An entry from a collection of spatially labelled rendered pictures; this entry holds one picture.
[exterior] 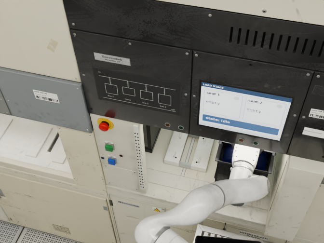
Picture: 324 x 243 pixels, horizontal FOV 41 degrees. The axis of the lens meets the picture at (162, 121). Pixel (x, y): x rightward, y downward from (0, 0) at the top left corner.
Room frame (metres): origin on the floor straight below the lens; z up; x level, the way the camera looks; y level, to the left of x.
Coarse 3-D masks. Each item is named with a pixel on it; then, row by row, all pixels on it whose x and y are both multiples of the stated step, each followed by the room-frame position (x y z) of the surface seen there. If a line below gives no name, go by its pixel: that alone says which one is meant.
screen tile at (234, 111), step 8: (208, 96) 0.96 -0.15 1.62; (216, 96) 0.95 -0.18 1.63; (224, 96) 0.94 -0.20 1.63; (232, 96) 0.93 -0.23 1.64; (240, 96) 0.93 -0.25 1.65; (208, 104) 0.96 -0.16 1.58; (232, 104) 0.93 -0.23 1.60; (240, 104) 0.93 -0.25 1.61; (208, 112) 0.96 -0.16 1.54; (216, 112) 0.95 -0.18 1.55; (224, 112) 0.94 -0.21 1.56; (232, 112) 0.93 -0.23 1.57
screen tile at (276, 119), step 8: (248, 104) 0.92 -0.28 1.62; (256, 104) 0.91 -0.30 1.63; (264, 104) 0.90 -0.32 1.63; (272, 104) 0.90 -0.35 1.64; (248, 112) 0.92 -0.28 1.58; (272, 112) 0.89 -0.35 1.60; (280, 112) 0.89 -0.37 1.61; (248, 120) 0.91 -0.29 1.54; (256, 120) 0.91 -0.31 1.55; (264, 120) 0.90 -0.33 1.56; (272, 120) 0.89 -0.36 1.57; (280, 120) 0.88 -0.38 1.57
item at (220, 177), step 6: (222, 144) 1.11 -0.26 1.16; (222, 150) 1.11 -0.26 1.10; (264, 150) 1.05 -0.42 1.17; (216, 156) 1.04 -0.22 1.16; (222, 156) 1.08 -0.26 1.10; (270, 156) 1.04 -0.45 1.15; (222, 162) 1.01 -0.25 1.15; (228, 162) 1.01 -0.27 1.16; (270, 162) 1.00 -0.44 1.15; (216, 168) 1.02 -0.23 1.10; (222, 168) 1.01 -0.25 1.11; (228, 168) 1.01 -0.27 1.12; (270, 168) 0.98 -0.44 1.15; (216, 174) 1.02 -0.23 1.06; (222, 174) 1.01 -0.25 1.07; (228, 174) 1.00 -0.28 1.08; (258, 174) 0.97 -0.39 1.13; (264, 174) 0.96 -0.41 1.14; (216, 180) 1.02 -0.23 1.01
